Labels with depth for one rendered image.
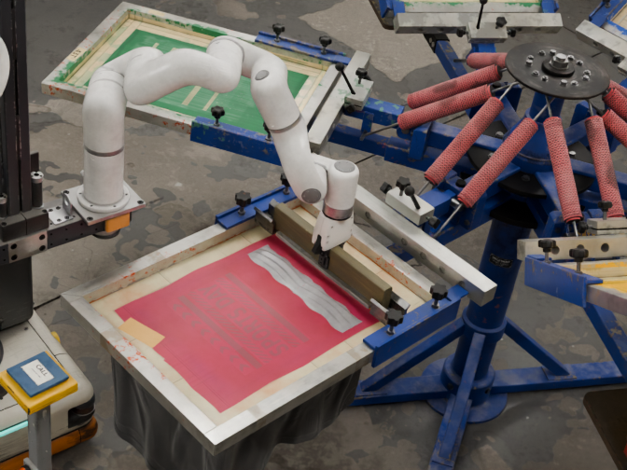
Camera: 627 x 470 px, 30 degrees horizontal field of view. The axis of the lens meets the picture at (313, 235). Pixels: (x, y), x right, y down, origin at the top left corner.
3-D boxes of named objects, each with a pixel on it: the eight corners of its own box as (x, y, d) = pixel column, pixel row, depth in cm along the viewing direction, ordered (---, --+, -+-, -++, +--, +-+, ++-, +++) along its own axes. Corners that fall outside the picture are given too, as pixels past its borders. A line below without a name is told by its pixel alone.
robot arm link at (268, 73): (195, 71, 259) (201, 37, 270) (235, 145, 271) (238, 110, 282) (262, 47, 255) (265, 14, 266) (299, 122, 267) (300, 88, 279)
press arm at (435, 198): (405, 234, 313) (409, 220, 310) (389, 223, 316) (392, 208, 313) (448, 213, 323) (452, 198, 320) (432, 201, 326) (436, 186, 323)
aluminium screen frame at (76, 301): (214, 456, 251) (215, 445, 248) (60, 305, 281) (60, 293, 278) (454, 311, 297) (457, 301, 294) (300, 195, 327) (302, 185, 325)
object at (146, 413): (211, 539, 286) (224, 420, 259) (104, 427, 309) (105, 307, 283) (220, 532, 288) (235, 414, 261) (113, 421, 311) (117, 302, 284)
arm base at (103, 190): (62, 184, 288) (61, 131, 278) (107, 170, 294) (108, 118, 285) (92, 218, 279) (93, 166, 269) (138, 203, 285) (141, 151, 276)
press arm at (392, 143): (140, 92, 373) (140, 76, 369) (147, 84, 378) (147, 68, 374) (519, 198, 354) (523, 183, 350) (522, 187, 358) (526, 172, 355)
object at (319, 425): (218, 532, 287) (232, 416, 260) (209, 523, 289) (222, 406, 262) (351, 447, 314) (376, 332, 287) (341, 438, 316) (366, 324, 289)
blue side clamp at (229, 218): (225, 245, 308) (227, 225, 304) (213, 235, 311) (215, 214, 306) (308, 206, 326) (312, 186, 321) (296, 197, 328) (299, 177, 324)
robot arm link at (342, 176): (297, 170, 276) (298, 146, 283) (292, 205, 282) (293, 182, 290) (360, 176, 277) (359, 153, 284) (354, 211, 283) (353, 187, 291)
